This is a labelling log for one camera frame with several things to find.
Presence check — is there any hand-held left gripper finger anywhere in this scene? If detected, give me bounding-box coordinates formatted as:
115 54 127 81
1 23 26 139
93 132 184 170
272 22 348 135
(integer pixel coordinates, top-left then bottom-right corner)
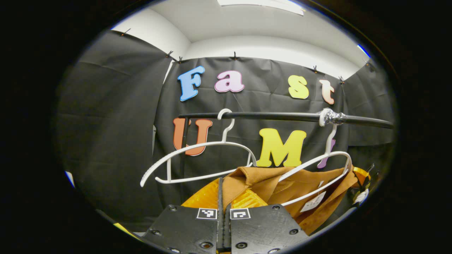
141 177 224 254
224 189 310 254

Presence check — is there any white plastic clothes hanger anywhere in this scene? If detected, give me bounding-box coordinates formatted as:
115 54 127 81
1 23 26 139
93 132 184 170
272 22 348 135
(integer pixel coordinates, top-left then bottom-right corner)
278 108 353 207
140 108 257 188

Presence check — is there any brown collared shirt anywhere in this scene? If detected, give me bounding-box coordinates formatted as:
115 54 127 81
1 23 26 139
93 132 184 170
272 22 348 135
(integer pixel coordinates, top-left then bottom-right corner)
222 166 361 236

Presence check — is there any black metal clothes rack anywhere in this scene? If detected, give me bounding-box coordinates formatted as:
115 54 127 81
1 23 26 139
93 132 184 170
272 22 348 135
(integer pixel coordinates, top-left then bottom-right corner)
178 111 394 184

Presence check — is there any black backdrop cloth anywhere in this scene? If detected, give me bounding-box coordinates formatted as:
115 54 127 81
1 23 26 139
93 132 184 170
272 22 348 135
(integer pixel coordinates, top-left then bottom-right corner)
55 30 396 233

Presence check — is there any rectangular ceiling light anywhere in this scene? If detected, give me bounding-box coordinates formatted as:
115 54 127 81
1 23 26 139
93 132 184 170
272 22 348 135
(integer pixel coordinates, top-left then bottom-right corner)
217 0 305 16

